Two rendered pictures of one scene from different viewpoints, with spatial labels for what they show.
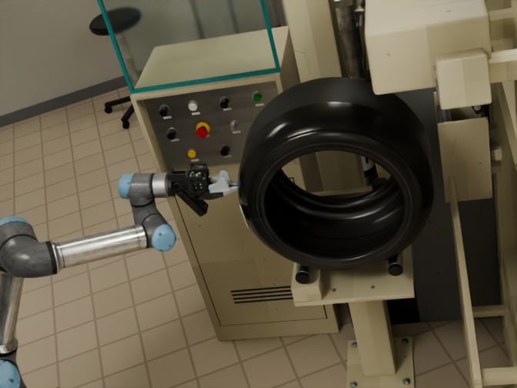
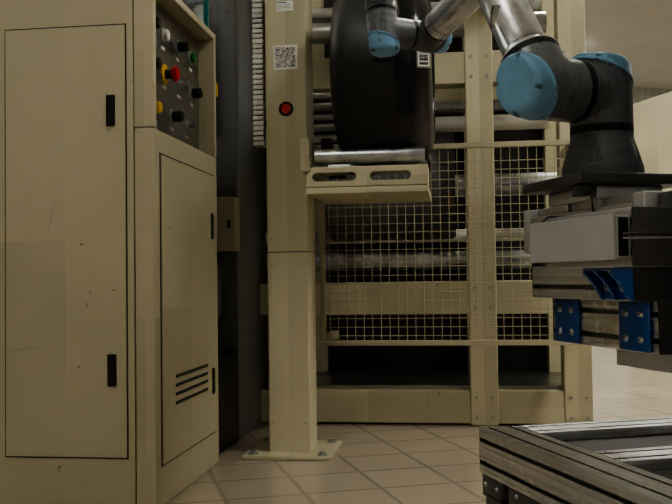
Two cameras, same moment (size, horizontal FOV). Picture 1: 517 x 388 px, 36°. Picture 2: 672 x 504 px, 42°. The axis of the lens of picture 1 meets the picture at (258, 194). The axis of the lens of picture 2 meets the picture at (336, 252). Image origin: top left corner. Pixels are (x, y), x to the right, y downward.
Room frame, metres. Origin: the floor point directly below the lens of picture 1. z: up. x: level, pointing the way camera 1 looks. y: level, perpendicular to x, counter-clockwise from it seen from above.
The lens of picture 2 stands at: (2.43, 2.44, 0.54)
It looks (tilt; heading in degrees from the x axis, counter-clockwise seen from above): 2 degrees up; 262
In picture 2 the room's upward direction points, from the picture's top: 1 degrees counter-clockwise
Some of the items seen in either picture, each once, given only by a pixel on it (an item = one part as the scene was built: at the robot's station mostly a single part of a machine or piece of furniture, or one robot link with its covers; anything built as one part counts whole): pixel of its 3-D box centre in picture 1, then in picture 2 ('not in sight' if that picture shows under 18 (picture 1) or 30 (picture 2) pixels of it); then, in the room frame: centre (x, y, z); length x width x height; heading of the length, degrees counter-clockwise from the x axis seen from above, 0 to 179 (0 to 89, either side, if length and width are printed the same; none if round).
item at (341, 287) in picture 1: (355, 260); (372, 194); (1.93, -0.24, 0.80); 0.37 x 0.36 x 0.02; 74
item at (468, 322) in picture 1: (468, 338); (448, 244); (1.62, -0.50, 0.65); 0.90 x 0.02 x 0.70; 164
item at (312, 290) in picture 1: (310, 255); (367, 177); (1.96, -0.11, 0.83); 0.36 x 0.09 x 0.06; 164
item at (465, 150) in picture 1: (463, 144); (320, 135); (2.03, -0.67, 1.05); 0.20 x 0.15 x 0.30; 164
